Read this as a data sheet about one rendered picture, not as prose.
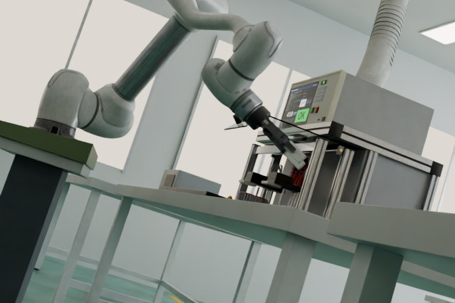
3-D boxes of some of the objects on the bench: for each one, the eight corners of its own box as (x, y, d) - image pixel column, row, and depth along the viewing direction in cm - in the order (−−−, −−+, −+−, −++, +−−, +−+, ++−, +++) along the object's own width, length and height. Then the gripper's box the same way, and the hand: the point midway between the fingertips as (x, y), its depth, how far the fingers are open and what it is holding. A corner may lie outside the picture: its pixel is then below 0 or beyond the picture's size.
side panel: (342, 244, 229) (370, 150, 233) (338, 243, 231) (365, 150, 236) (414, 269, 236) (440, 177, 241) (409, 268, 239) (435, 177, 244)
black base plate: (204, 197, 217) (206, 191, 218) (159, 191, 278) (161, 185, 278) (336, 243, 230) (338, 236, 231) (265, 227, 291) (267, 222, 291)
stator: (241, 201, 236) (244, 191, 236) (230, 199, 247) (233, 189, 247) (271, 212, 239) (274, 201, 240) (258, 210, 250) (262, 199, 250)
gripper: (247, 129, 230) (293, 177, 226) (242, 112, 205) (294, 166, 201) (264, 113, 230) (310, 161, 226) (261, 95, 206) (313, 148, 202)
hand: (300, 161), depth 214 cm, fingers open, 13 cm apart
